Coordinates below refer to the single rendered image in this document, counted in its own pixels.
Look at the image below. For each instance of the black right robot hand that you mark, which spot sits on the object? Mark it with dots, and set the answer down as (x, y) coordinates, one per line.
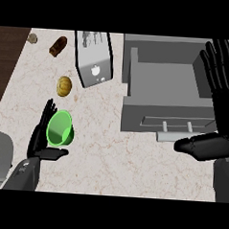
(223, 104)

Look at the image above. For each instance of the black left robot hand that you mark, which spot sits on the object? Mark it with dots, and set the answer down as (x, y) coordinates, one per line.
(38, 137)

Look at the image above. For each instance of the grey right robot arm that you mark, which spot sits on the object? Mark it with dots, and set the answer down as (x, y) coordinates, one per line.
(224, 179)

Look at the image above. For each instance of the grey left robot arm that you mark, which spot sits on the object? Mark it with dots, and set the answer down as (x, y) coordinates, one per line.
(22, 174)

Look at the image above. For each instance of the green cup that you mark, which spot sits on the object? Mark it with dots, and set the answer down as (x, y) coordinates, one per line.
(60, 128)

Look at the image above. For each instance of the yellow-brown round pastry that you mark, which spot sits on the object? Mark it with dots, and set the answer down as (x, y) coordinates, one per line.
(64, 86)

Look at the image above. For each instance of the grey cabinet body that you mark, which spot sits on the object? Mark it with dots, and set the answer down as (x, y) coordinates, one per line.
(162, 47)

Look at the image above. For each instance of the brown bread loaf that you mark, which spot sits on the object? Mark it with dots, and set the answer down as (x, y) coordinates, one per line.
(58, 46)

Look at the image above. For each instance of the small grey-brown round item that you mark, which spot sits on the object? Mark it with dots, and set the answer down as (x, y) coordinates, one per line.
(32, 38)

